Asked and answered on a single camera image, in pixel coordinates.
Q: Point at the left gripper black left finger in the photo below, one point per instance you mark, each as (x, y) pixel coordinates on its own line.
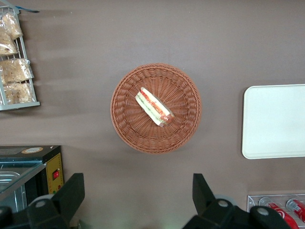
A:
(59, 207)

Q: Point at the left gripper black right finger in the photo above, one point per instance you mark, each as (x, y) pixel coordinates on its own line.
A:
(212, 212)

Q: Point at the cream plastic tray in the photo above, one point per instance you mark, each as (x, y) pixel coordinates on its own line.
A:
(274, 121)

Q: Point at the clear acrylic bottle rack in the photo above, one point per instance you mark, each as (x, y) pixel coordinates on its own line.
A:
(252, 202)

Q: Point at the black yellow food warmer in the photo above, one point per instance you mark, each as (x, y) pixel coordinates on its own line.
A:
(28, 167)

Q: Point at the red cola bottle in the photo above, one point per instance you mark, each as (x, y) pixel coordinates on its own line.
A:
(281, 214)
(296, 206)

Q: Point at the round brown wicker basket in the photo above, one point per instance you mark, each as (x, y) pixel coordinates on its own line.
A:
(133, 133)

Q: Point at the wrapped triangle sandwich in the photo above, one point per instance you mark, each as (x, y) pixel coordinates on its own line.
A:
(153, 108)

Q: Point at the clear bag of snacks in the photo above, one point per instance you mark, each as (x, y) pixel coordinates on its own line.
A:
(6, 44)
(12, 25)
(19, 93)
(15, 70)

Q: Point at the blue tape strip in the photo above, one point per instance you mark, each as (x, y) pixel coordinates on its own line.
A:
(29, 10)

